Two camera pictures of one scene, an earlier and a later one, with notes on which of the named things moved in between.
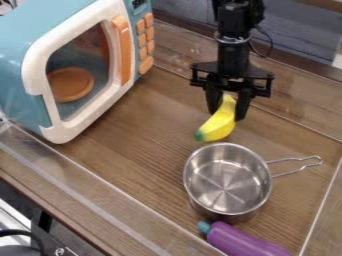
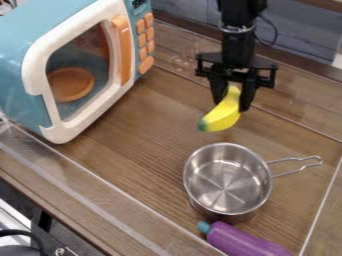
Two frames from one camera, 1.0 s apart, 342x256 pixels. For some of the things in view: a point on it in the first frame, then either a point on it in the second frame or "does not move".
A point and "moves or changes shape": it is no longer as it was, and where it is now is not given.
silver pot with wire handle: x=228 y=179 does not move
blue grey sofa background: x=304 y=29 does not move
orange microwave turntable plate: x=72 y=83 does not move
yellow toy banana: x=221 y=125 moves or changes shape
